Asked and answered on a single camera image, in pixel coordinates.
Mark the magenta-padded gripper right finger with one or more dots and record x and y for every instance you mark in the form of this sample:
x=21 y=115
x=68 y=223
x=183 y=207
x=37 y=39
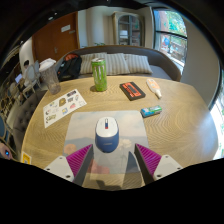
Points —
x=150 y=160

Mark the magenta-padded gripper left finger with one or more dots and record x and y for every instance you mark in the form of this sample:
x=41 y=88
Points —
x=78 y=160

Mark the white and blue computer mouse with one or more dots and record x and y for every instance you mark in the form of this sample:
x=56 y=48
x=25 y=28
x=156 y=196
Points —
x=106 y=133

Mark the pale sky-print mouse pad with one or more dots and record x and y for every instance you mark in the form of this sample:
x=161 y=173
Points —
x=128 y=128

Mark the white sticker sheet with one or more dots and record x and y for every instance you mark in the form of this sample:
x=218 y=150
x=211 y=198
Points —
x=63 y=106

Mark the grey tufted chair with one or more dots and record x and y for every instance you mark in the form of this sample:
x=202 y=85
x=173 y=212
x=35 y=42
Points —
x=28 y=113

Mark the black and orange flat box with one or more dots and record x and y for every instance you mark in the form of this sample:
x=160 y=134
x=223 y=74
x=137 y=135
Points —
x=132 y=91

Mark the white and orange lotion tube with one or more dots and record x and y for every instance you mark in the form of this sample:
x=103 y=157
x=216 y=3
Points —
x=153 y=86

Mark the clear plastic cup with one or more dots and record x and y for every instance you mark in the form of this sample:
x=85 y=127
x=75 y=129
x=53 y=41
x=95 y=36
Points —
x=50 y=78

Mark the green drink can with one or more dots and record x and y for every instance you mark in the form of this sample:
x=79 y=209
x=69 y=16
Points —
x=99 y=76

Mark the black and orange backpack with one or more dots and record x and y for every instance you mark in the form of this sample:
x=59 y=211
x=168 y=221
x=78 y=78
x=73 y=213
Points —
x=70 y=68

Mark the grey curved sofa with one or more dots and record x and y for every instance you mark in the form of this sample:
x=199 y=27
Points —
x=163 y=63

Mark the person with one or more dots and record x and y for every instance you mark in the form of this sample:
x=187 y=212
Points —
x=26 y=66

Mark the brown wooden door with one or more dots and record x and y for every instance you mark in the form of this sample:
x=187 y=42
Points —
x=55 y=40

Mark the dark-framed window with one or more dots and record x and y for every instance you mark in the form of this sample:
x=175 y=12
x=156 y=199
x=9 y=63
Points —
x=170 y=36

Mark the grey glass-door cabinet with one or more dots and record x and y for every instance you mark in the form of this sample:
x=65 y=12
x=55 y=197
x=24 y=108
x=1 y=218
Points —
x=128 y=30

